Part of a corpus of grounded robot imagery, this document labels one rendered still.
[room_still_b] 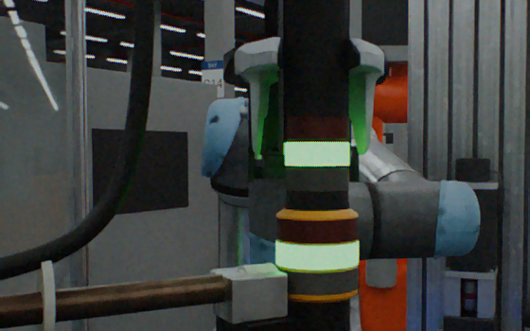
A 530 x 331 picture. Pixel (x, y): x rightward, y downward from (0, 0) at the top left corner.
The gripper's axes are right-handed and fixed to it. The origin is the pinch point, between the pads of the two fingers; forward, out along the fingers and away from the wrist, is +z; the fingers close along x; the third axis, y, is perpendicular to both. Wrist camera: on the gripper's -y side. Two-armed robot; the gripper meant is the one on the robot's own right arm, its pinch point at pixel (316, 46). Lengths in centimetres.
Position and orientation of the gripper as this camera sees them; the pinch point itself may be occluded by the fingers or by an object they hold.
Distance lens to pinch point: 33.8
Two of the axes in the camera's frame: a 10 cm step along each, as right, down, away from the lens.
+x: -10.0, 0.0, -0.9
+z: 0.9, 0.6, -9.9
